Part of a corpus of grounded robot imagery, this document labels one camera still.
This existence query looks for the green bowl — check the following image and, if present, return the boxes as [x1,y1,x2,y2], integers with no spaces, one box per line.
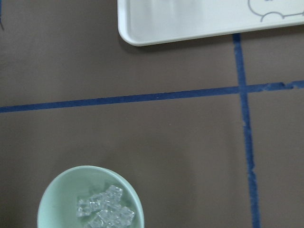
[37,165,145,228]

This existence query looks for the ice cubes in green bowl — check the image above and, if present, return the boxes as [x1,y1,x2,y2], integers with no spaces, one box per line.
[76,185,135,228]

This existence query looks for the cream bear tray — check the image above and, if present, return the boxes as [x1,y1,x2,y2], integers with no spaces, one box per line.
[117,0,304,47]

